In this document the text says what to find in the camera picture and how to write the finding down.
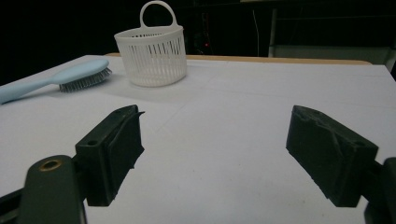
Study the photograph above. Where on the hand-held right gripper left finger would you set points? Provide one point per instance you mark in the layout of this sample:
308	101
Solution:
107	161

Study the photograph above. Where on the white table sheet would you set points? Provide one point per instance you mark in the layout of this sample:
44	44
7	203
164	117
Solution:
224	99

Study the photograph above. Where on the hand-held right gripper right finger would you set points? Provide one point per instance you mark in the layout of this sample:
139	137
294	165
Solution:
330	155

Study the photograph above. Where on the white plastic slotted basket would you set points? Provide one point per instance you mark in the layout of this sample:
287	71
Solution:
155	56

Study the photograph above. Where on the white metal stand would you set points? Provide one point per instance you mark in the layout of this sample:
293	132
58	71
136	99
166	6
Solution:
327	51

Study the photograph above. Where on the black device with red light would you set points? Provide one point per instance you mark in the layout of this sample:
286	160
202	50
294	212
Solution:
204	40

